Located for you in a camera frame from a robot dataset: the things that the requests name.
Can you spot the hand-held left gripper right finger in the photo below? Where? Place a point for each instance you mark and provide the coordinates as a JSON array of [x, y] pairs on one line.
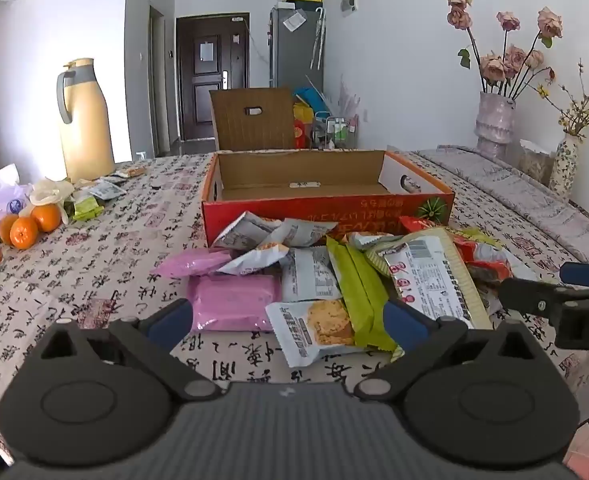
[[404, 322]]

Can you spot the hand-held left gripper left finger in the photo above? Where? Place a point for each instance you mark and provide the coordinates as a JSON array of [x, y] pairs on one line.
[[167, 321]]

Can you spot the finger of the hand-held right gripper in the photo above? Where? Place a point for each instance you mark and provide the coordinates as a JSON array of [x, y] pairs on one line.
[[581, 274], [524, 295]]

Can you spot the long green snack packet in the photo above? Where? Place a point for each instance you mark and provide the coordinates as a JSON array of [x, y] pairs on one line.
[[362, 290]]

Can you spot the small pink snack packet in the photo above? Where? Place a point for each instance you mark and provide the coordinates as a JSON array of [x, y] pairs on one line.
[[189, 262]]

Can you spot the large pink snack packet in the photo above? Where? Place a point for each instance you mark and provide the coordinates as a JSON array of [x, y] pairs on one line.
[[234, 302]]

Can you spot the white biscuit-picture snack packet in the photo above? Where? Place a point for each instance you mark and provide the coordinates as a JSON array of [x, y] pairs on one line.
[[314, 330]]

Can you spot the red orange cardboard box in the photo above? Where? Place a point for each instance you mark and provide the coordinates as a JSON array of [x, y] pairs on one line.
[[324, 205]]

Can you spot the folded quilted grey cloth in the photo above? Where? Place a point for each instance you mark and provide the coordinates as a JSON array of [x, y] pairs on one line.
[[499, 190]]

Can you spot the white-lidded jar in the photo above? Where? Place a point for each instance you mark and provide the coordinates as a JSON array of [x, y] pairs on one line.
[[534, 160]]

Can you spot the small green packet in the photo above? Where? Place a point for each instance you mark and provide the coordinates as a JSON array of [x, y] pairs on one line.
[[87, 207]]

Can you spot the small grey packet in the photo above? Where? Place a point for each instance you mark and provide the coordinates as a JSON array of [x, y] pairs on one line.
[[107, 190]]

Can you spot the brown snack bar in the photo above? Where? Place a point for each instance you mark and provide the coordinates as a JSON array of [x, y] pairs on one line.
[[134, 171]]

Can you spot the orange fruit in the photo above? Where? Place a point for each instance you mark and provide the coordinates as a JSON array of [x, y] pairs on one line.
[[5, 226], [23, 232], [46, 216]]

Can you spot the cream crumpled plastic bag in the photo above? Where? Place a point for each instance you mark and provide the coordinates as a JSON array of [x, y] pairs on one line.
[[49, 192]]

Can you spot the pink ribbed vase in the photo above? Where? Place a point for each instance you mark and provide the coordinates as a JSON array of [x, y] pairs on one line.
[[494, 122]]

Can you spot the yellow thermos jug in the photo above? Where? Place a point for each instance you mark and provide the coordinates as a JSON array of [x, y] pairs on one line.
[[87, 130]]

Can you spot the brown cardboard box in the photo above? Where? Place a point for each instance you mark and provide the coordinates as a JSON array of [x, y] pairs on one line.
[[254, 125]]

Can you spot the yellow red bag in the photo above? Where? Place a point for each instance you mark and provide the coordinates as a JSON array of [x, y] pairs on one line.
[[302, 125]]

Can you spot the dried pink roses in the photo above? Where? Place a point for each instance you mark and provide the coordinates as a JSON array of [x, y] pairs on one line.
[[494, 66]]

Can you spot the grey side door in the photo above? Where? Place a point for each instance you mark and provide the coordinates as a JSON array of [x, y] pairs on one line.
[[157, 85]]

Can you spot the dark brown entrance door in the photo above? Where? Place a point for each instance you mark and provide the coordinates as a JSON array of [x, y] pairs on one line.
[[212, 75]]

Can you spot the grey refrigerator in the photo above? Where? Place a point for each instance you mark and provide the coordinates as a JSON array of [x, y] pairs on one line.
[[297, 55]]

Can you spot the white umbrella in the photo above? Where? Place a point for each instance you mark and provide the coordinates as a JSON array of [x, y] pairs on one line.
[[318, 35]]

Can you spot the white paper sheet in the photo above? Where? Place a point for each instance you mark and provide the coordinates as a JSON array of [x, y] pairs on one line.
[[294, 21]]

